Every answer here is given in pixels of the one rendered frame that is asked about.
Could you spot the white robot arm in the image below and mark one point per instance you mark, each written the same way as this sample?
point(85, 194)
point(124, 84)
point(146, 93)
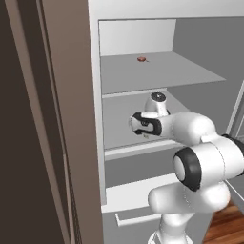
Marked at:
point(203, 158)

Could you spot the grey fridge shelf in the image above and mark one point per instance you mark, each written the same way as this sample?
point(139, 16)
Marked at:
point(152, 74)
point(117, 127)

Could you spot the white fridge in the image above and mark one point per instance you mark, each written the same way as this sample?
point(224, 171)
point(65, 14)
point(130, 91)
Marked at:
point(94, 95)

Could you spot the white fridge drawer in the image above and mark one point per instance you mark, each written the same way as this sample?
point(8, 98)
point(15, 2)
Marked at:
point(127, 197)

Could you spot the small red round food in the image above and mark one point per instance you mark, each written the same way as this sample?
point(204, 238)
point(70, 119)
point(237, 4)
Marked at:
point(141, 59)

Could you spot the brown tall cabinet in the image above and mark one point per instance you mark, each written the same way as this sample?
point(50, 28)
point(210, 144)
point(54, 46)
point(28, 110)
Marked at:
point(47, 127)

